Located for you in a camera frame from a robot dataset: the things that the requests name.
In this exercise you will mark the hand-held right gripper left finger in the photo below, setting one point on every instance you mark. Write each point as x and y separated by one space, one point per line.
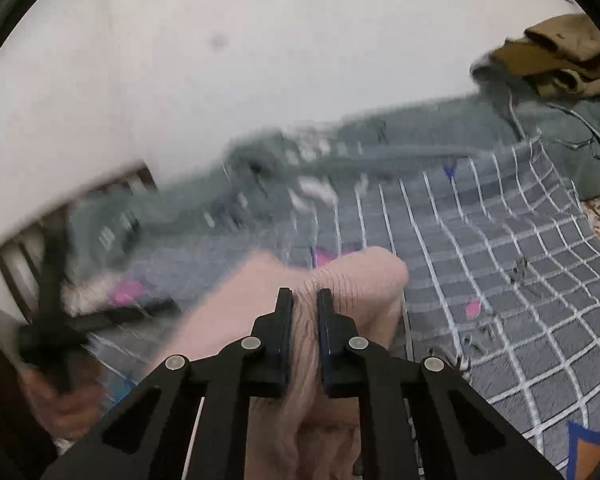
285 330

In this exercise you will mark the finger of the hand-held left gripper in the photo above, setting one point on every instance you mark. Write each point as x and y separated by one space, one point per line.
125 312
56 270

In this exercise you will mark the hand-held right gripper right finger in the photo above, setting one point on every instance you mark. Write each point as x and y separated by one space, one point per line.
325 330

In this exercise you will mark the pink knit garment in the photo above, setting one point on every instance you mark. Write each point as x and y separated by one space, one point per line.
350 280

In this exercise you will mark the person's left hand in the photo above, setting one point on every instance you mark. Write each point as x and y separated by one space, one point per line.
72 410

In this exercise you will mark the dark wooden headboard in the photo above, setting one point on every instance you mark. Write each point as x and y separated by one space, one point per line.
5 265

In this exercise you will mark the grey checked star-print sheet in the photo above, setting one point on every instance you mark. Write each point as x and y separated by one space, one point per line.
505 260

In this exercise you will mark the grey floral quilt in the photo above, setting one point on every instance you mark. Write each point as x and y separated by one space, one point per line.
405 135

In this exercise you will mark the olive brown cloth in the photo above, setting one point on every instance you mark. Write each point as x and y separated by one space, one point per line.
555 55

